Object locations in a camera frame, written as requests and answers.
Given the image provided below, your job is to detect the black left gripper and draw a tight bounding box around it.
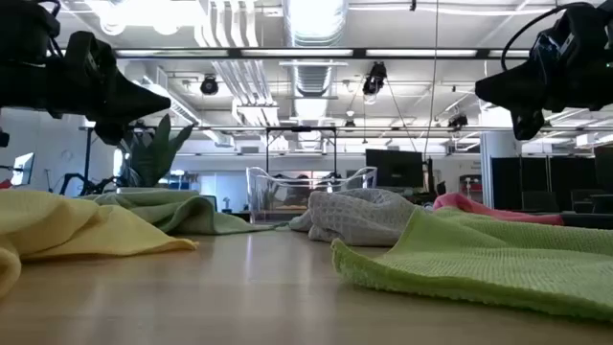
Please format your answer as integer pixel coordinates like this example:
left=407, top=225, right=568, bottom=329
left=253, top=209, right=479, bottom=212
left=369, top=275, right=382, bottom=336
left=0, top=31, right=172, bottom=146

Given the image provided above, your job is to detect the grey waffle microfiber towel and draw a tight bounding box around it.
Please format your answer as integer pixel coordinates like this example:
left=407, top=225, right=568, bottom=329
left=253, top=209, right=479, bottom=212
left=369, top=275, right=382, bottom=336
left=288, top=188, right=419, bottom=248

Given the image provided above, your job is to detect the black camera cable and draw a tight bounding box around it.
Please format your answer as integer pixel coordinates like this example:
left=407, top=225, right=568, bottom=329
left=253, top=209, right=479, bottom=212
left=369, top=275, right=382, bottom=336
left=500, top=1, right=598, bottom=72
left=36, top=0, right=66, bottom=58

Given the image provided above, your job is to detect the pink microfiber towel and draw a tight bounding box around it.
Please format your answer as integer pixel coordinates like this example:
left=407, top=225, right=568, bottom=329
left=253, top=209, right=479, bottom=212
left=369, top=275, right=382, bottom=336
left=432, top=193, right=566, bottom=227

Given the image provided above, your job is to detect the snake plant in white pot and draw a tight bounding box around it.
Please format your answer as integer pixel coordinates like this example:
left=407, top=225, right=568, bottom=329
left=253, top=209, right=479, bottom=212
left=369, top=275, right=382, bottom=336
left=117, top=113, right=195, bottom=193

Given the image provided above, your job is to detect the white room pillar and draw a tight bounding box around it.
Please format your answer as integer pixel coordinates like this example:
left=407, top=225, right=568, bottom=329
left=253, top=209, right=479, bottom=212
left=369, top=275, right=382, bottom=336
left=480, top=131, right=523, bottom=212

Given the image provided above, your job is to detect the lime green microfiber towel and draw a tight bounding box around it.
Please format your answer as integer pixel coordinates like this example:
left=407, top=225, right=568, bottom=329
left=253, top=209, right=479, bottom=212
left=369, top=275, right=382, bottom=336
left=329, top=205, right=613, bottom=323

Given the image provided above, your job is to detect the clear plastic bin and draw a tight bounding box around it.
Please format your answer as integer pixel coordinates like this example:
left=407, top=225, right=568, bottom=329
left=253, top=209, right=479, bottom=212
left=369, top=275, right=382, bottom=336
left=245, top=165, right=379, bottom=225

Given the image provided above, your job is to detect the pale mint towel teal edge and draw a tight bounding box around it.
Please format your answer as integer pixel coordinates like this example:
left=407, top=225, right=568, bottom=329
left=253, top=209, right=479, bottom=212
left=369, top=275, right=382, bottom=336
left=79, top=188, right=277, bottom=236

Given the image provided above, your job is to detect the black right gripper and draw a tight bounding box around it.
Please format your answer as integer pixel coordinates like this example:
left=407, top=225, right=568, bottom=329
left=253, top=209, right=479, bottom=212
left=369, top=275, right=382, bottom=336
left=476, top=28, right=613, bottom=142

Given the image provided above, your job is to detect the red storage shelf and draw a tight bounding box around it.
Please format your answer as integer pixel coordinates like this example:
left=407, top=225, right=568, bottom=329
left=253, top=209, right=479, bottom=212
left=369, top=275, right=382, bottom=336
left=458, top=173, right=484, bottom=206

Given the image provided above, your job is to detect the black hanging ceiling lamp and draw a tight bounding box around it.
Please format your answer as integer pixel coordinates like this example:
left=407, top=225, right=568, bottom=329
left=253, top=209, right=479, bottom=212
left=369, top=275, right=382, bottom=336
left=362, top=60, right=388, bottom=105

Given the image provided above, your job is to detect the silver ribbed ventilation duct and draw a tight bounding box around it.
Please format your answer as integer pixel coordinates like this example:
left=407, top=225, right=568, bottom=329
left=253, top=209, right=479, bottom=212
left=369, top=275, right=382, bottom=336
left=282, top=0, right=351, bottom=97

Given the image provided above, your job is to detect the blue storage shelf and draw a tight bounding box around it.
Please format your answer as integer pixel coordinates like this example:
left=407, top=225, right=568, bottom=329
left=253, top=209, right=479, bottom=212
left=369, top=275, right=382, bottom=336
left=167, top=170, right=200, bottom=192

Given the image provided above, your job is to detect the black right camera cable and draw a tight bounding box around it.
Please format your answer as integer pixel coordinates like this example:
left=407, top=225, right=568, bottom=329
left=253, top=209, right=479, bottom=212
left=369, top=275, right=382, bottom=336
left=500, top=1, right=598, bottom=72

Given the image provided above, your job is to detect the black computer monitor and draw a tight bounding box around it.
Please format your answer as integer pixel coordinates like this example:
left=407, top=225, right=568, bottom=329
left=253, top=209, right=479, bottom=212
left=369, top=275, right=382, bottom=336
left=365, top=148, right=425, bottom=189

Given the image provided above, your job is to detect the laptop screen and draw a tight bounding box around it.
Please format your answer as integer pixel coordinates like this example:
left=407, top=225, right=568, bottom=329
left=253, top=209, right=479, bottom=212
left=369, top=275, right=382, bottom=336
left=10, top=151, right=36, bottom=187

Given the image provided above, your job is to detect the black left camera cable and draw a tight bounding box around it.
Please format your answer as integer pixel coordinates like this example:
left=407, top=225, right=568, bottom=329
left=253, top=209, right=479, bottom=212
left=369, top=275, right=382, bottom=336
left=36, top=0, right=66, bottom=58

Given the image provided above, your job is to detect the grey office chair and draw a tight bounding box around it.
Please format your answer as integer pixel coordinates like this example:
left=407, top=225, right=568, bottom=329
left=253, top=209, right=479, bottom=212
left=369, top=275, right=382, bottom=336
left=569, top=188, right=607, bottom=215
left=520, top=190, right=560, bottom=213

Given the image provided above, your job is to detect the white ceiling pipe bundle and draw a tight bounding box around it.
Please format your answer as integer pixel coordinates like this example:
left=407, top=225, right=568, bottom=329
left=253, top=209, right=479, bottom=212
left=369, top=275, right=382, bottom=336
left=193, top=0, right=282, bottom=128

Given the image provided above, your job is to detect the black partition screen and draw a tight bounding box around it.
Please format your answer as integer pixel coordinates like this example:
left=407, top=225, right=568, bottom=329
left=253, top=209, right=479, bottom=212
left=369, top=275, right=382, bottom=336
left=490, top=155, right=600, bottom=213

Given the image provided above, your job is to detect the yellow microfiber towel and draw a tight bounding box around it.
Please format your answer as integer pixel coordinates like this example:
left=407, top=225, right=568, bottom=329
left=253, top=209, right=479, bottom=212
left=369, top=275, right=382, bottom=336
left=0, top=189, right=200, bottom=299

